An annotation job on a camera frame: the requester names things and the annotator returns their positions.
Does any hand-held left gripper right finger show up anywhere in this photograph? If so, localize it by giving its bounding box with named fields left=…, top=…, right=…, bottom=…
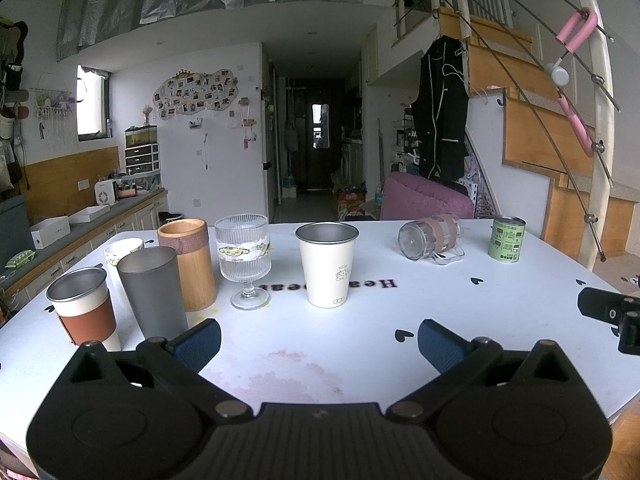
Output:
left=385, top=318, right=577, bottom=423

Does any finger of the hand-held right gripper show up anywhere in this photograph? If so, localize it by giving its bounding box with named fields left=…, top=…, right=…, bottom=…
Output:
left=577, top=287, right=640, bottom=356

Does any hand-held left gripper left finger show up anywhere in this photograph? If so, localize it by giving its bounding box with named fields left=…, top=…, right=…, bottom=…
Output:
left=64, top=318, right=257, bottom=424

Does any clear glass cup brown sleeve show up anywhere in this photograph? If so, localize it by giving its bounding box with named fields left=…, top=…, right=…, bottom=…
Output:
left=398, top=213, right=466, bottom=266

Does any grey cup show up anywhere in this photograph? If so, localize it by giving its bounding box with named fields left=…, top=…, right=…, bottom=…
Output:
left=116, top=246, right=190, bottom=342

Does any bamboo cup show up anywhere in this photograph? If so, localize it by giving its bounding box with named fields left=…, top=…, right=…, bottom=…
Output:
left=157, top=218, right=217, bottom=313

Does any steel cup brown sleeve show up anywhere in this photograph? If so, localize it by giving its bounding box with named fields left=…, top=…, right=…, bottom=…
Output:
left=46, top=266, right=123, bottom=352

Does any small white cup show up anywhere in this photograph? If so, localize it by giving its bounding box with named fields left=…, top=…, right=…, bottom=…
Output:
left=103, top=237, right=146, bottom=267

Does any white steel cup bear print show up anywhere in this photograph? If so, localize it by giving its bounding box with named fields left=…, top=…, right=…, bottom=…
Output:
left=295, top=221, right=361, bottom=309

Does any ribbed glass goblet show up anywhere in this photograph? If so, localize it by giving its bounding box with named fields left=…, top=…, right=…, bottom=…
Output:
left=214, top=213, right=272, bottom=311

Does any green can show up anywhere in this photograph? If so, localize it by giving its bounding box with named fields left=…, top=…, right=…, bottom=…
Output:
left=487, top=215, right=527, bottom=264

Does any white counter cabinet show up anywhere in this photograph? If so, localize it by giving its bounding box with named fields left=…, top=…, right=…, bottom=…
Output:
left=0, top=187, right=169, bottom=313

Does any pink armchair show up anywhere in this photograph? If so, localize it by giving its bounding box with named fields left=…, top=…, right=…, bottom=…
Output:
left=379, top=171, right=475, bottom=221

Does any red cardboard box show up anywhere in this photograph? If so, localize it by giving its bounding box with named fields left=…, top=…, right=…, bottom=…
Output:
left=335, top=187, right=366, bottom=221

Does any white flat tray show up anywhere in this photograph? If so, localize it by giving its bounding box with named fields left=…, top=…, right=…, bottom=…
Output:
left=68, top=204, right=111, bottom=224

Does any pink foam tube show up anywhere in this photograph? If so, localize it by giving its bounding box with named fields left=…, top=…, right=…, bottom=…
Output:
left=556, top=94, right=594, bottom=157

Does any white cardboard box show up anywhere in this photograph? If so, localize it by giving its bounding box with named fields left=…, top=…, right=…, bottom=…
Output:
left=30, top=215, right=71, bottom=250

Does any wooden staircase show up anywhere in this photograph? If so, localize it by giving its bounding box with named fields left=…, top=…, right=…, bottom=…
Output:
left=439, top=6, right=640, bottom=262

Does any black drawer organizer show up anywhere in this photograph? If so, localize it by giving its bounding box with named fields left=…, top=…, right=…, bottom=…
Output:
left=124, top=143, right=161, bottom=176

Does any green wipes packet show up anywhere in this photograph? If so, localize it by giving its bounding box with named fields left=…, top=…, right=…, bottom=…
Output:
left=4, top=249, right=37, bottom=269

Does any fish tank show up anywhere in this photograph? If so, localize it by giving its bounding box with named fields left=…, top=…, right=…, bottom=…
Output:
left=124, top=125, right=159, bottom=149

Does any dark door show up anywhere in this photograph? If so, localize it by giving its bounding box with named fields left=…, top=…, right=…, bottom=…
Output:
left=304, top=79, right=346, bottom=192

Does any white tote bag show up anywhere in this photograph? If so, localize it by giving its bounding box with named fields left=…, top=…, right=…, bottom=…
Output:
left=284, top=117, right=302, bottom=152

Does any white round device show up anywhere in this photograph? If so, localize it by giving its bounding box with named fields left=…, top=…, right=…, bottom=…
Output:
left=544, top=62, right=571, bottom=87

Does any black coat white trim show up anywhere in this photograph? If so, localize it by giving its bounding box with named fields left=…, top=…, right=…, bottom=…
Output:
left=410, top=35, right=470, bottom=181

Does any cloud shaped photo board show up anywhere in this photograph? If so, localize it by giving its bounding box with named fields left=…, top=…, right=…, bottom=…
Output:
left=152, top=68, right=241, bottom=120

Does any window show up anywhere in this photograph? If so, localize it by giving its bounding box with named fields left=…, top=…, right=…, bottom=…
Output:
left=76, top=64, right=111, bottom=142

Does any pink foam clip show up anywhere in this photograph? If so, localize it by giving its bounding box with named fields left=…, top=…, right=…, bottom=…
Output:
left=555, top=7, right=600, bottom=54

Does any white railing post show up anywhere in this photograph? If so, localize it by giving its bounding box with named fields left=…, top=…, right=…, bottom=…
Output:
left=574, top=0, right=614, bottom=262

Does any wall hook rack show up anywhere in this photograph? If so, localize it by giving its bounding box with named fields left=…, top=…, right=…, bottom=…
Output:
left=29, top=87, right=77, bottom=142

